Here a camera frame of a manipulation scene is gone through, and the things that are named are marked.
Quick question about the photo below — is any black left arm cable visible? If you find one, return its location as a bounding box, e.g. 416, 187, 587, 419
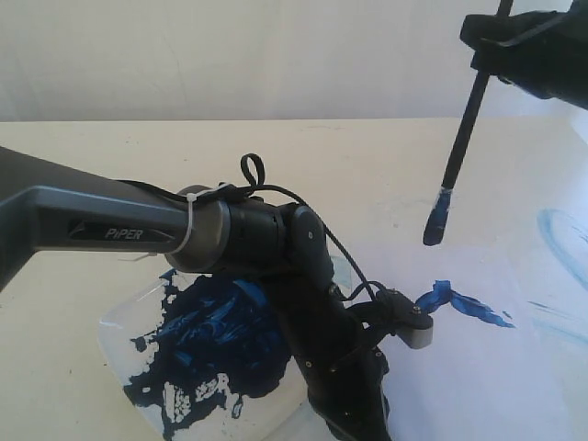
114, 151, 391, 309

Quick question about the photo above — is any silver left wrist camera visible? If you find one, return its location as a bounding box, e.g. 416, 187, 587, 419
376, 288, 434, 350

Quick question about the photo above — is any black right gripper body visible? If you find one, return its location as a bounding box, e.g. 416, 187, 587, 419
514, 1, 587, 109

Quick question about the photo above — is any black paintbrush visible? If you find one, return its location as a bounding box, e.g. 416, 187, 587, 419
423, 1, 513, 246

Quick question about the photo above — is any white zip tie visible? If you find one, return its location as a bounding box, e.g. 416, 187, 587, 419
120, 180, 235, 254

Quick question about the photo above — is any white plate with blue paint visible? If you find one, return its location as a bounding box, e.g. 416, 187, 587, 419
98, 270, 314, 440

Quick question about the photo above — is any white sheet of paper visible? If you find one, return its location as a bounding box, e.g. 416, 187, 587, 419
339, 227, 587, 440

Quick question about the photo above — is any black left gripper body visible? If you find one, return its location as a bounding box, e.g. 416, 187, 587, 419
270, 274, 391, 440

